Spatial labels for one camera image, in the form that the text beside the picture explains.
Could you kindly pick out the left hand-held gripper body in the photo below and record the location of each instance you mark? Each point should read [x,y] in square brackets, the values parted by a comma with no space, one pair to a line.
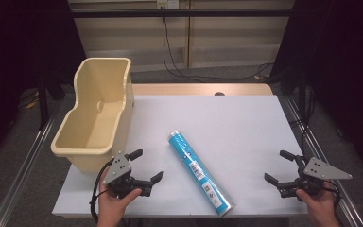
[118,170]

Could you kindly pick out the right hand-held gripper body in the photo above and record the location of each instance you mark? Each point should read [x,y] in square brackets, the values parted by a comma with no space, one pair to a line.
[321,170]

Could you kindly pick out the blue roll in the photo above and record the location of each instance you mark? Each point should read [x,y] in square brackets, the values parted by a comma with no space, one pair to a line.
[195,167]

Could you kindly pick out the cream plastic bin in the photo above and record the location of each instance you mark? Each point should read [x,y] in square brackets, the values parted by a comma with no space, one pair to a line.
[91,126]

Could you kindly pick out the person's right hand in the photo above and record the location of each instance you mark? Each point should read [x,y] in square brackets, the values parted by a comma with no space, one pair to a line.
[321,208]

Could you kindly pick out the person's left hand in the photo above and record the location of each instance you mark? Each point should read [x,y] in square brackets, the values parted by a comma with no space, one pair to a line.
[110,208]

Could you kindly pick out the white table mat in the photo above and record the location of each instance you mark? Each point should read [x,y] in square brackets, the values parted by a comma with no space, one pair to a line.
[233,132]

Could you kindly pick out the wooden table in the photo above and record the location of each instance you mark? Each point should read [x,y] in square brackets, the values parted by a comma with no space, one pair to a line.
[170,89]

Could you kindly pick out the black curtain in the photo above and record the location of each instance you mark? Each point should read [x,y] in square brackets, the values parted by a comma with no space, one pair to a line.
[12,47]
[343,63]

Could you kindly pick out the aluminium frame rail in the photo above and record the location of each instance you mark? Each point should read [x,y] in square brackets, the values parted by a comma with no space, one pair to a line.
[18,186]
[318,151]

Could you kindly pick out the black stand post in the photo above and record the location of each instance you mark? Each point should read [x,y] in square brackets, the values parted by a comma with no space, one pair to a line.
[43,107]

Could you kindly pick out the white wall socket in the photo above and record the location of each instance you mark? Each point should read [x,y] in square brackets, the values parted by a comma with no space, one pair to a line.
[167,3]

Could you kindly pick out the black horizontal frame bar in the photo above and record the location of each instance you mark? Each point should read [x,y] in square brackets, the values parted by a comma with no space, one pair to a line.
[201,13]

